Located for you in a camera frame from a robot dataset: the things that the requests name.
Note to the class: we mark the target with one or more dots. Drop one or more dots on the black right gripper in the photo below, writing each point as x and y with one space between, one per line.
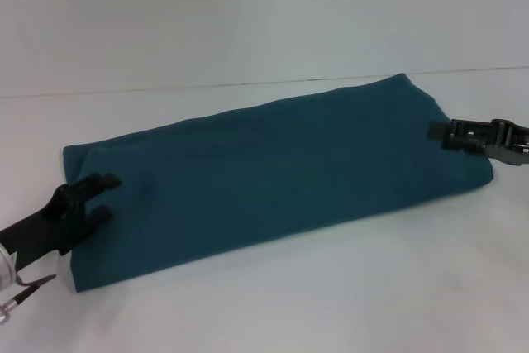
510 144

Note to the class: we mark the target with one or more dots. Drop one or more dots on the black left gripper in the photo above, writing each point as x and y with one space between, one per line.
41 225

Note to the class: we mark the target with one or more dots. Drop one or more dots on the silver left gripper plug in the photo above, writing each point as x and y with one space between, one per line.
9 309

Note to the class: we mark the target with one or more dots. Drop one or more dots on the teal blue shirt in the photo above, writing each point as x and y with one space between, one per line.
268 171

